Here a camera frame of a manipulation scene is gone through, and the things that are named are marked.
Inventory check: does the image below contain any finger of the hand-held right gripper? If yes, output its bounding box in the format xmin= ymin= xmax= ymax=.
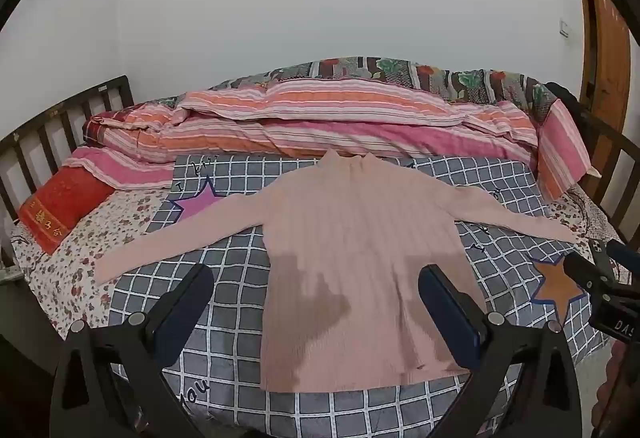
xmin=589 ymin=238 xmax=640 ymax=286
xmin=564 ymin=252 xmax=616 ymax=294

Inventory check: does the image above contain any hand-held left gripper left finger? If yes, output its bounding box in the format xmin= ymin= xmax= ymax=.
xmin=50 ymin=263 xmax=216 ymax=438

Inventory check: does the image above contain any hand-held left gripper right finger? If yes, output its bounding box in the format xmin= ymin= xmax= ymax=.
xmin=417 ymin=264 xmax=587 ymax=438

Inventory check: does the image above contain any pink ribbed sweater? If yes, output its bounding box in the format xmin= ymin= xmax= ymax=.
xmin=94 ymin=149 xmax=578 ymax=394

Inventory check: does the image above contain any grey checked blanket with stars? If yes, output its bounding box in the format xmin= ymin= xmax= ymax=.
xmin=107 ymin=153 xmax=608 ymax=438

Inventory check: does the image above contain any floral bed sheet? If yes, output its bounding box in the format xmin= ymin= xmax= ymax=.
xmin=10 ymin=183 xmax=631 ymax=339

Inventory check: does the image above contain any red embroidered pillow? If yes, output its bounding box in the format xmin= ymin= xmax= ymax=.
xmin=17 ymin=165 xmax=116 ymax=255

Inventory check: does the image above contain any dark cloth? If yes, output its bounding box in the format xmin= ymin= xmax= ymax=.
xmin=544 ymin=82 xmax=583 ymax=119

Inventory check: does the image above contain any brown wooden door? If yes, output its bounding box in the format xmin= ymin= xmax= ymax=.
xmin=574 ymin=0 xmax=635 ymax=134

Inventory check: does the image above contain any pink orange striped quilt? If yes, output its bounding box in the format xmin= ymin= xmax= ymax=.
xmin=62 ymin=79 xmax=601 ymax=201

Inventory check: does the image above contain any floral patchwork blanket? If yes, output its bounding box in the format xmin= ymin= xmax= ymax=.
xmin=207 ymin=57 xmax=558 ymax=124

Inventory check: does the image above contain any dark wooden bed frame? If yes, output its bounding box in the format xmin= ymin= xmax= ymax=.
xmin=0 ymin=75 xmax=640 ymax=269

